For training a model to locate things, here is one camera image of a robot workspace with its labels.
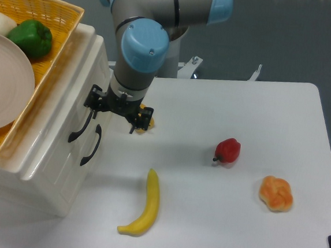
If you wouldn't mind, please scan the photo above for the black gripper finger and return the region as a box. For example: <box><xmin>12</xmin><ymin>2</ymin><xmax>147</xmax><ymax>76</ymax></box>
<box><xmin>84</xmin><ymin>84</ymin><xmax>107</xmax><ymax>119</ymax></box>
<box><xmin>129</xmin><ymin>107</ymin><xmax>154</xmax><ymax>134</ymax></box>

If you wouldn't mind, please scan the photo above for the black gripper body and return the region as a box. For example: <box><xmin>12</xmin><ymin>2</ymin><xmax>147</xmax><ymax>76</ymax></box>
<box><xmin>104</xmin><ymin>86</ymin><xmax>142</xmax><ymax>119</ymax></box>

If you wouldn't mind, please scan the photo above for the white drawer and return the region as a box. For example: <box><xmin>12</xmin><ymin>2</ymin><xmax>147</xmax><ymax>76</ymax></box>
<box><xmin>21</xmin><ymin>29</ymin><xmax>122</xmax><ymax>189</ymax></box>

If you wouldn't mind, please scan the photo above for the black top drawer handle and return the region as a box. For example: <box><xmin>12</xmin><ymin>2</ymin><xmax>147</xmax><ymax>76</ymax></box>
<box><xmin>67</xmin><ymin>108</ymin><xmax>94</xmax><ymax>145</ymax></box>

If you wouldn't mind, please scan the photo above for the black drawer handle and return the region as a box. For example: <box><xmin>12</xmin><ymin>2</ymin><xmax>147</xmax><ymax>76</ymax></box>
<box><xmin>80</xmin><ymin>122</ymin><xmax>103</xmax><ymax>168</ymax></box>
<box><xmin>67</xmin><ymin>108</ymin><xmax>94</xmax><ymax>145</ymax></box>

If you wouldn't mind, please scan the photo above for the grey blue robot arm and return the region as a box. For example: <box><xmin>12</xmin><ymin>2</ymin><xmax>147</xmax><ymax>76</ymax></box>
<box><xmin>84</xmin><ymin>0</ymin><xmax>234</xmax><ymax>131</ymax></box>

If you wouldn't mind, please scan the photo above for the white drawer cabinet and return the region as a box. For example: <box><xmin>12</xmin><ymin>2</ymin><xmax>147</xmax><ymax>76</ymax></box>
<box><xmin>0</xmin><ymin>24</ymin><xmax>111</xmax><ymax>217</ymax></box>

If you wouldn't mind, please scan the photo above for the yellow bell pepper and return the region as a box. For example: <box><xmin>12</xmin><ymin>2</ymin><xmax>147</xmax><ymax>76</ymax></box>
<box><xmin>135</xmin><ymin>103</ymin><xmax>155</xmax><ymax>134</ymax></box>

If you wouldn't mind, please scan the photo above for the green bell pepper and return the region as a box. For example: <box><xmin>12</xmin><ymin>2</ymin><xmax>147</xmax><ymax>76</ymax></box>
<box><xmin>7</xmin><ymin>19</ymin><xmax>53</xmax><ymax>59</ymax></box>

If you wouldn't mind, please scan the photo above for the pink plate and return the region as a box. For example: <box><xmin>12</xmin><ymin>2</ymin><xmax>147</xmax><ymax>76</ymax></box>
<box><xmin>0</xmin><ymin>35</ymin><xmax>35</xmax><ymax>128</ymax></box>

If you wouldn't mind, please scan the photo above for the red bell pepper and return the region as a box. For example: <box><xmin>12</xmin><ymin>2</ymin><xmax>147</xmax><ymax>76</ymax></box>
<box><xmin>213</xmin><ymin>138</ymin><xmax>241</xmax><ymax>164</ymax></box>

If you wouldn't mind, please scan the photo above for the yellow banana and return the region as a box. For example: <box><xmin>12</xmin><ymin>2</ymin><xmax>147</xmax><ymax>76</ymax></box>
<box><xmin>117</xmin><ymin>169</ymin><xmax>161</xmax><ymax>237</ymax></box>

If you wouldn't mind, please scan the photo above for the yellow wicker basket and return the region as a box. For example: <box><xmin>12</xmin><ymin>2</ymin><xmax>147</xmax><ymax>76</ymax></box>
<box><xmin>0</xmin><ymin>0</ymin><xmax>84</xmax><ymax>154</ymax></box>

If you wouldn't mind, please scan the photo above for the white round vegetable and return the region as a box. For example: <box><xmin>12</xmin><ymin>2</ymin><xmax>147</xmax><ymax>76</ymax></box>
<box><xmin>0</xmin><ymin>13</ymin><xmax>17</xmax><ymax>36</ymax></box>

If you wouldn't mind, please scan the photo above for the orange knotted bread roll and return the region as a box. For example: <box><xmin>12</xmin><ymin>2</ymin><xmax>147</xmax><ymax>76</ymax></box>
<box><xmin>258</xmin><ymin>176</ymin><xmax>293</xmax><ymax>212</ymax></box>

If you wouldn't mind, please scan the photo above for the black lower drawer handle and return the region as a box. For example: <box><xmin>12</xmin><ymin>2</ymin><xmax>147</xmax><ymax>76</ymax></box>
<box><xmin>80</xmin><ymin>122</ymin><xmax>103</xmax><ymax>168</ymax></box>

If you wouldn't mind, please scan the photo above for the white clamp post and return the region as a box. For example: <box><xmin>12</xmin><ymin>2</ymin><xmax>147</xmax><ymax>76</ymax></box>
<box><xmin>248</xmin><ymin>64</ymin><xmax>263</xmax><ymax>82</ymax></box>

